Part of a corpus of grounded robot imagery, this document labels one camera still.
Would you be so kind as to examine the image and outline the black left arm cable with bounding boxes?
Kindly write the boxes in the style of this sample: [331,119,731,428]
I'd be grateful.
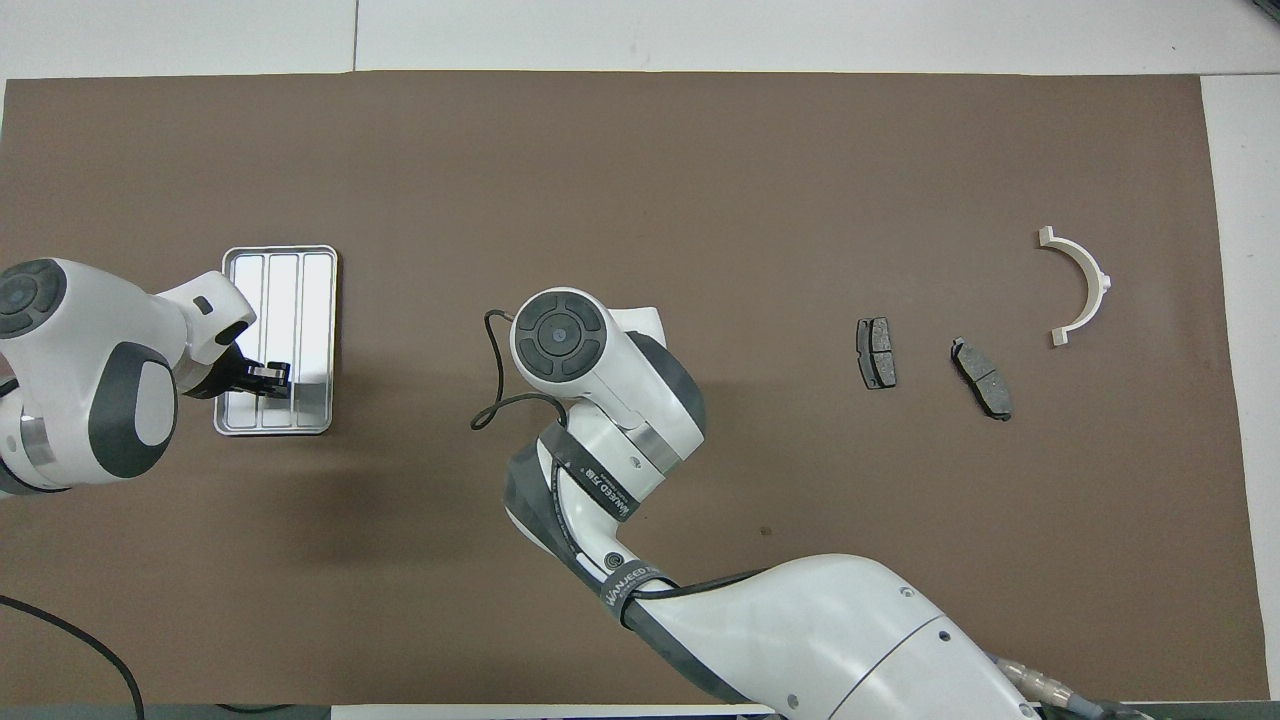
[0,595,146,720]

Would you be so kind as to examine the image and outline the brown table mat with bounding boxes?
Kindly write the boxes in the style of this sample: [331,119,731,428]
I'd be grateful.
[0,70,1271,706]

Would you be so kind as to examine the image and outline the dark grey rectangular brake pad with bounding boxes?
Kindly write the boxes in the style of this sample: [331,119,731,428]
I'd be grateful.
[856,317,898,391]

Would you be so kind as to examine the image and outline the white curved plastic bracket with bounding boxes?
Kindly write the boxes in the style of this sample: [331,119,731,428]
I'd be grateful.
[1038,227,1113,348]

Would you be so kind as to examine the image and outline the dark grey curved brake pad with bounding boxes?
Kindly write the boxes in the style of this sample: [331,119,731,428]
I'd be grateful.
[950,337,1014,422]

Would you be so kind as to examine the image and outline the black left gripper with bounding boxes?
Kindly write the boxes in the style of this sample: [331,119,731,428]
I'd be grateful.
[185,345,293,401]

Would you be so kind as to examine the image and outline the silver metal tray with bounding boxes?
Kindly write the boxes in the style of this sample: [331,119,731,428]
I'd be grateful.
[213,246,339,437]

